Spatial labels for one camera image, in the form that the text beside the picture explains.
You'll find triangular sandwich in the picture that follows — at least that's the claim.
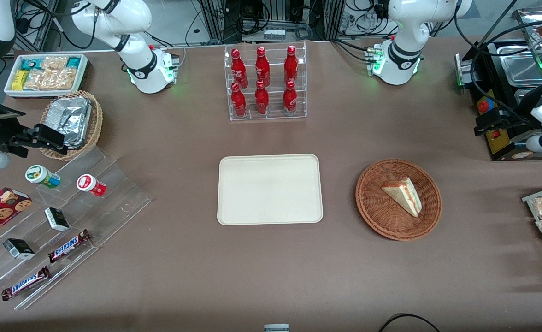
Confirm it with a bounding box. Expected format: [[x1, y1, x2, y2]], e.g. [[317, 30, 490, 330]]
[[381, 177, 423, 218]]

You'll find small tan wicker basket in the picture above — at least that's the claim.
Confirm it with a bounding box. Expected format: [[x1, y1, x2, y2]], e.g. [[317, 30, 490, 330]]
[[38, 90, 104, 161]]

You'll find large brown wicker basket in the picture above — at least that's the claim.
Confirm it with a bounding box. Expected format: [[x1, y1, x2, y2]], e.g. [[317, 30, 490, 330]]
[[355, 159, 443, 242]]

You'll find cream plastic serving tray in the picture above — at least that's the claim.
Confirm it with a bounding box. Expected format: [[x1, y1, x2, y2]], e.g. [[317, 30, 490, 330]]
[[217, 154, 324, 226]]

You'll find black food warmer machine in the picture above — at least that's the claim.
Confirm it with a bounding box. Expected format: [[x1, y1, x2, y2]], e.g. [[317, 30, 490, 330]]
[[454, 8, 542, 162]]

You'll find silver foil package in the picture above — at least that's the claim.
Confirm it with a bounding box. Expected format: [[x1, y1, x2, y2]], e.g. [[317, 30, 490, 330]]
[[44, 96, 93, 149]]

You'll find stainless steel pan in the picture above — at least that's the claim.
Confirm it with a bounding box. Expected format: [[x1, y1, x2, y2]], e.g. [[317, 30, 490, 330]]
[[501, 54, 542, 87], [514, 87, 538, 107]]

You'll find green lidded snack cup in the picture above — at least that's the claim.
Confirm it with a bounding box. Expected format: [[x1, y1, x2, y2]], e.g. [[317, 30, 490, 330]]
[[25, 164, 62, 189]]

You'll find yellow snack packet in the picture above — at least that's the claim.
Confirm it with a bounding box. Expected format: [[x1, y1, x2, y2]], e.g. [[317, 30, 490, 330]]
[[12, 70, 30, 92]]

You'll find large clear cracker bag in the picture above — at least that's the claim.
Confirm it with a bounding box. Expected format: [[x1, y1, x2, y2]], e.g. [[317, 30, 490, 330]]
[[24, 68, 79, 91]]

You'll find red lidded snack cup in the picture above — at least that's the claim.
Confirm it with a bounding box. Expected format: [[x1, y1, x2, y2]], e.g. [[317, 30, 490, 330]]
[[76, 173, 107, 198]]

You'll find white rectangular snack bin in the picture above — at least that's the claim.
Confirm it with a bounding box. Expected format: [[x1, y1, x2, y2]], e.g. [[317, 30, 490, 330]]
[[4, 53, 90, 99]]

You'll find small clear cracker bag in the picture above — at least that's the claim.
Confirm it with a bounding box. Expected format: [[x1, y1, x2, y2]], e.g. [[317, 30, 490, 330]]
[[41, 56, 69, 72]]

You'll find small black carton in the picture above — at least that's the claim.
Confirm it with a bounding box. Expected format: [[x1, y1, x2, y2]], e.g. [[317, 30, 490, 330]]
[[2, 237, 36, 260], [44, 207, 71, 232]]

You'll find clear acrylic stepped shelf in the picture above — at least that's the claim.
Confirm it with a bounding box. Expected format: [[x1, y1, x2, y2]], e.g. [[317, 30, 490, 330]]
[[0, 146, 152, 311]]

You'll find Snickers chocolate bar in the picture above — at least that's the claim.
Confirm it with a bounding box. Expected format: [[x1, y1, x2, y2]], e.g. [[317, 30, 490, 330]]
[[1, 266, 52, 302], [47, 229, 92, 264]]

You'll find red cola bottle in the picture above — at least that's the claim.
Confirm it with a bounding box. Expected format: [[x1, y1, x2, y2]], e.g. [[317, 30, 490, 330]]
[[255, 47, 271, 87], [283, 45, 299, 84], [283, 79, 298, 114], [254, 80, 270, 115], [230, 48, 248, 89], [230, 83, 247, 118]]

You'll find clear acrylic bottle rack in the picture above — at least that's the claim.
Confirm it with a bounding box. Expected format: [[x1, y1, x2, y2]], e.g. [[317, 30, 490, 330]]
[[224, 41, 308, 122]]

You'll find black floor cable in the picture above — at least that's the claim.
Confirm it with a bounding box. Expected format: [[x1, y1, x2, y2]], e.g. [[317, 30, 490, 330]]
[[378, 313, 442, 332]]

